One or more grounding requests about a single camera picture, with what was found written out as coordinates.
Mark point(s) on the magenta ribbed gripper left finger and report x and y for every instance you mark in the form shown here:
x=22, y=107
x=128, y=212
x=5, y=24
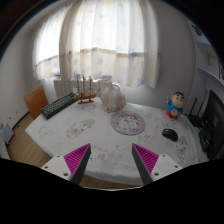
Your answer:
x=70, y=167

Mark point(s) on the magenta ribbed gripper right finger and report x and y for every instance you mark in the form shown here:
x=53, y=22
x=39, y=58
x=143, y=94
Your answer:
x=151, y=166

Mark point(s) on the black computer mouse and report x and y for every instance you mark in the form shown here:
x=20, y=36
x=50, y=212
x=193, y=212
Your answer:
x=170, y=134

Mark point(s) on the round purple mouse pad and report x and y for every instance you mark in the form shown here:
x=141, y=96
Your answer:
x=127, y=123

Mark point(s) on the white patterned tablecloth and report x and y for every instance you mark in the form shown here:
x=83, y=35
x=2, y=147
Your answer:
x=111, y=152

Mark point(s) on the black wifi router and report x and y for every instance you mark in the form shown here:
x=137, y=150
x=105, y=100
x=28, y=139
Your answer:
x=195, y=119

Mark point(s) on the cartoon boy figurine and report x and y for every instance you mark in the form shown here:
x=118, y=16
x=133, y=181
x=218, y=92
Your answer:
x=175, y=105

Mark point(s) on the black mechanical keyboard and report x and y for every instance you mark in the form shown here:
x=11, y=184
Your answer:
x=55, y=107

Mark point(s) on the wooden model sailing ship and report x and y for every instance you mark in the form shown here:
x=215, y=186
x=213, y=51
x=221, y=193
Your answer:
x=84, y=95

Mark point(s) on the large white seashell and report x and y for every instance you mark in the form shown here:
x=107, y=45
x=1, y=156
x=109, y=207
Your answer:
x=112, y=99

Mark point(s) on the black computer monitor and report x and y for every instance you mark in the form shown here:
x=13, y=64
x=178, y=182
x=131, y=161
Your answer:
x=212, y=134

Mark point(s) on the white star-patterned curtain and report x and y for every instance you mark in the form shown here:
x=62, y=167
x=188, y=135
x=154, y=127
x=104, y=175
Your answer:
x=119, y=39

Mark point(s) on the white wall shelf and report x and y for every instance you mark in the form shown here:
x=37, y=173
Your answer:
x=207, y=61

